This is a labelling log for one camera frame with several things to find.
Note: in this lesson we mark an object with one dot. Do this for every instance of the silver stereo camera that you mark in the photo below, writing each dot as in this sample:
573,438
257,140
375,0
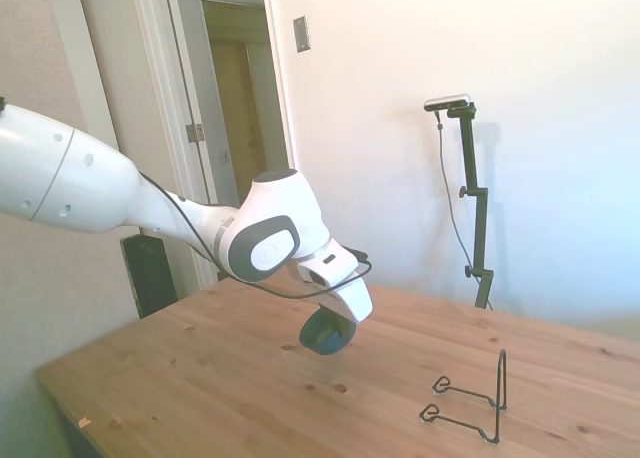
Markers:
448,102

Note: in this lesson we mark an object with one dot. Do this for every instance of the black articulated camera stand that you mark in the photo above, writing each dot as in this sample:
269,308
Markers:
480,228

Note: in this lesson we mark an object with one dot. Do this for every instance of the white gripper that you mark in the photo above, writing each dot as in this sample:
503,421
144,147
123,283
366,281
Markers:
350,288

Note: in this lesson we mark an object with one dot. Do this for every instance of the blue cup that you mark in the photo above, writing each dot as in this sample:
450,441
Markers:
320,338

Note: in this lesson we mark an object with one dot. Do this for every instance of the metal door hinge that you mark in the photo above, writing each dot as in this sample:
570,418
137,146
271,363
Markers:
195,132

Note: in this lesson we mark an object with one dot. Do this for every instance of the grey wall switch plate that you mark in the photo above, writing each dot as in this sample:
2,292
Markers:
302,34

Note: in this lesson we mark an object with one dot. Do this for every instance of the wooden hallway door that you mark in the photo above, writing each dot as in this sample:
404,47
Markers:
245,128

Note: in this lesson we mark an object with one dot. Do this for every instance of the white open door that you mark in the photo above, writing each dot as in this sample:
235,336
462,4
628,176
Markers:
200,78

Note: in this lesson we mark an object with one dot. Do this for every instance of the small orange scrap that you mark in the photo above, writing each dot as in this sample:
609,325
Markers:
84,421

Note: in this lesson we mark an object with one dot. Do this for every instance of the black box behind table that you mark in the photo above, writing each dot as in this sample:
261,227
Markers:
150,278

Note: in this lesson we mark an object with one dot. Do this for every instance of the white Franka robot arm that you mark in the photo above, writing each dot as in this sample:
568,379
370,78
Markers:
100,178

